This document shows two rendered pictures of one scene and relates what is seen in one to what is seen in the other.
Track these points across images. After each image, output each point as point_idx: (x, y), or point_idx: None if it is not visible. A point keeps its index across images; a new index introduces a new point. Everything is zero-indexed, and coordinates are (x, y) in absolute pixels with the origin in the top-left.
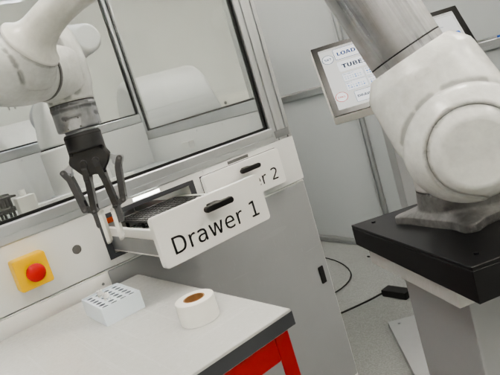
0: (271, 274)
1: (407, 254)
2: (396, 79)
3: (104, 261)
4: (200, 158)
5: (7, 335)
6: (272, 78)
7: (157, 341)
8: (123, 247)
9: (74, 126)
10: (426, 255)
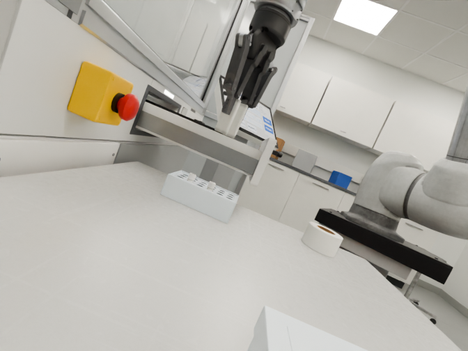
0: None
1: (384, 244)
2: None
3: (126, 131)
4: (191, 94)
5: (13, 168)
6: (219, 75)
7: (323, 262)
8: (162, 132)
9: (295, 13)
10: (409, 250)
